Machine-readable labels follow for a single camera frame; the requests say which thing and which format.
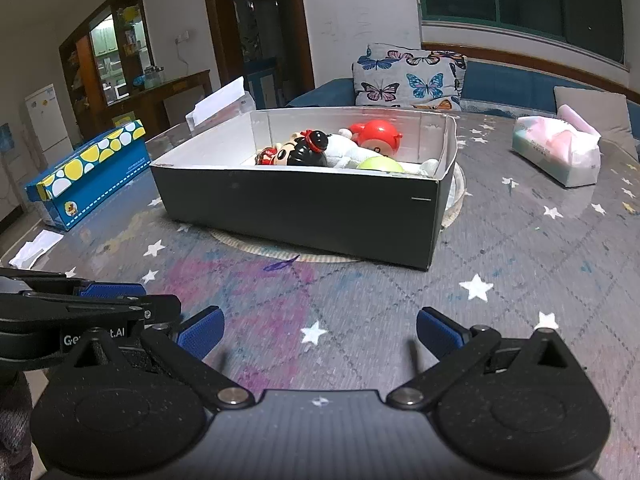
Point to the wooden glass cabinet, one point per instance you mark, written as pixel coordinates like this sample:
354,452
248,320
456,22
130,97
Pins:
82,60

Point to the white rabbit plush toy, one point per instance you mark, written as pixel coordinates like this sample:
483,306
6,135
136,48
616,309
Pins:
345,152

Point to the wooden sideboard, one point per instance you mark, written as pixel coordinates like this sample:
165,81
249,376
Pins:
165,95

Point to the white wall socket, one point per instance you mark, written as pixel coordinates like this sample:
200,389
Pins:
183,37

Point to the round woven mat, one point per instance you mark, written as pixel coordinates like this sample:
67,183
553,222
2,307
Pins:
260,250

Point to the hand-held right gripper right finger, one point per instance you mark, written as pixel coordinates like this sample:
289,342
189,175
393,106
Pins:
440,332

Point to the pastel tissue pack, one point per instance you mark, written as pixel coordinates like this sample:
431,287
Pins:
550,155

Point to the blue yellow dotted box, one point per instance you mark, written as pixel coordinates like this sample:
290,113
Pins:
85,180

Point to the butterfly print pillow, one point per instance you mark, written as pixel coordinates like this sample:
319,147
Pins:
400,80

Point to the wall poster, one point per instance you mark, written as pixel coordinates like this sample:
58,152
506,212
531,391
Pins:
6,137

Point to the grey star print tablecloth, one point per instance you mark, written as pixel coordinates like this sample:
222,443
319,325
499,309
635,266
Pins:
500,260

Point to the glass jar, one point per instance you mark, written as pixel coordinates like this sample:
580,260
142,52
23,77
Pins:
152,76

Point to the blue sofa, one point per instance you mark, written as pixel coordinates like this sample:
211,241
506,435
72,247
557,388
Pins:
505,85

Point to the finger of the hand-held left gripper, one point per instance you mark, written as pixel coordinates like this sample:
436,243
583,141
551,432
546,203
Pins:
160,310
112,290

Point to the red costume doll figurine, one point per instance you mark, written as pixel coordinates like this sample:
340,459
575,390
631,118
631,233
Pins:
305,150

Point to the person's left forearm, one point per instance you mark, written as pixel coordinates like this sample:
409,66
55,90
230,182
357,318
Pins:
12,410

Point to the white paper sheet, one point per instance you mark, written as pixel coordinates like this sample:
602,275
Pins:
35,250

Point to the white fridge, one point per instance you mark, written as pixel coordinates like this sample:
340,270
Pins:
47,120

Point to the dark window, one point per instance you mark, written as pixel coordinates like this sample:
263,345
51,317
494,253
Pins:
540,0

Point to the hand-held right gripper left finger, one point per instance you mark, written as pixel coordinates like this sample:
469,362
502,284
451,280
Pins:
200,334

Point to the green toy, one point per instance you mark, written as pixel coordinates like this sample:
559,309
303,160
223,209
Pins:
380,165

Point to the wooden door frame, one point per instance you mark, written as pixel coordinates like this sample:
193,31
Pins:
215,35

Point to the grey pillow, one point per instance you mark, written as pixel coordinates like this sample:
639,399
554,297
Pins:
590,96

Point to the dark cardboard box white inside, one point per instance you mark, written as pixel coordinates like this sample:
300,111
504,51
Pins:
300,210

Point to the red round toy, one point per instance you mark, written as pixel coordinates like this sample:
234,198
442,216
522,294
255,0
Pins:
380,135

